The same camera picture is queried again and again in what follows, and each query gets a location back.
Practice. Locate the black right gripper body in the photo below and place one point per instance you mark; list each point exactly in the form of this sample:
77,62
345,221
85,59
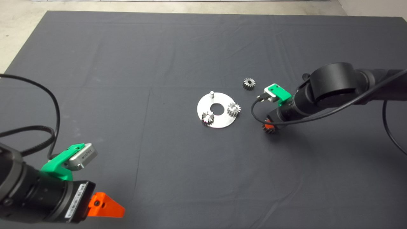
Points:
278,116

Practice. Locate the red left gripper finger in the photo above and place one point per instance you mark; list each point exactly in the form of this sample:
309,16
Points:
106,206

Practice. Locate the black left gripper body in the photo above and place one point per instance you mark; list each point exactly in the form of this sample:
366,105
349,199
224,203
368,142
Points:
76,200

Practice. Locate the large steel gear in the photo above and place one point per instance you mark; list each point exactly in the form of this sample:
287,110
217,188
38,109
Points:
270,130

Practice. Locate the small steel gear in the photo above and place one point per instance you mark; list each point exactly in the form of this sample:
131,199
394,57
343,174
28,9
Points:
208,118
234,109
249,83

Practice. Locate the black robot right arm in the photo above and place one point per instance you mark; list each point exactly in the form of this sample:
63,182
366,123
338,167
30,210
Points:
334,82

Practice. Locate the round metal plate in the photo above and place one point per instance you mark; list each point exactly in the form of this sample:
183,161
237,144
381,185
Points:
222,121

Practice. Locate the dark grey table cloth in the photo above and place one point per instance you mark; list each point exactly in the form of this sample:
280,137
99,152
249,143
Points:
159,159

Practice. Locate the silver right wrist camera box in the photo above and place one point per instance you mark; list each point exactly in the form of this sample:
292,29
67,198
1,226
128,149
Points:
270,96

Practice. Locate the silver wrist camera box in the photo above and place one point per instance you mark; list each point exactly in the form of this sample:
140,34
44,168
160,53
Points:
84,156
270,96

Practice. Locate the green right camera mount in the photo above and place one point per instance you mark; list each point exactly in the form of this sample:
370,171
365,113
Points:
283,93

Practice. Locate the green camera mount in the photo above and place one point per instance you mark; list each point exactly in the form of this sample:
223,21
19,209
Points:
283,93
54,167

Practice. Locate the green left camera mount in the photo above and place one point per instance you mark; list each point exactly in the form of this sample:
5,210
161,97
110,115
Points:
54,167

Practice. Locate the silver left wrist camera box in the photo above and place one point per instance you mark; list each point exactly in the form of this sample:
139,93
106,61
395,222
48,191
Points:
84,156

